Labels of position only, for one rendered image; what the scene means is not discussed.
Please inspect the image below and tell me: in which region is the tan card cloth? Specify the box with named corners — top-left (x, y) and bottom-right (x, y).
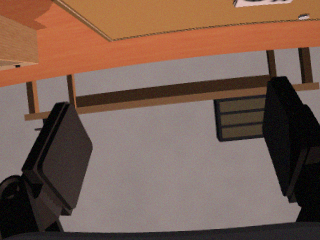
top-left (51, 0), bottom-right (320, 42)
top-left (63, 0), bottom-right (320, 40)

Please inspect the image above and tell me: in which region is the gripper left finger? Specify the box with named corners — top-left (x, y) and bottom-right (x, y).
top-left (0, 102), bottom-right (93, 240)

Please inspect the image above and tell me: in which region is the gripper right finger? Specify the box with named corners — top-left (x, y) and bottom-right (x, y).
top-left (262, 76), bottom-right (320, 222)

